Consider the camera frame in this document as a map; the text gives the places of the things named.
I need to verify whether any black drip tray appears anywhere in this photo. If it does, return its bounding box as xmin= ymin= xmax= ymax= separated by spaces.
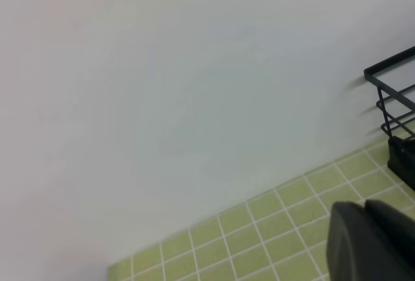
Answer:
xmin=387 ymin=136 xmax=415 ymax=190

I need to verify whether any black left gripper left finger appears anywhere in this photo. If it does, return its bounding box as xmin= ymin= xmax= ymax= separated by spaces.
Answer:
xmin=326 ymin=202 xmax=402 ymax=281

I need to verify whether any black wire dish rack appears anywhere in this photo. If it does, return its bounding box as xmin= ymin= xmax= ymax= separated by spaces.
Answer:
xmin=363 ymin=47 xmax=414 ymax=141

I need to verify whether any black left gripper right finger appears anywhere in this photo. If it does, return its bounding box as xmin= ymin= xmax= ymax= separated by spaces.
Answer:
xmin=364 ymin=200 xmax=414 ymax=280

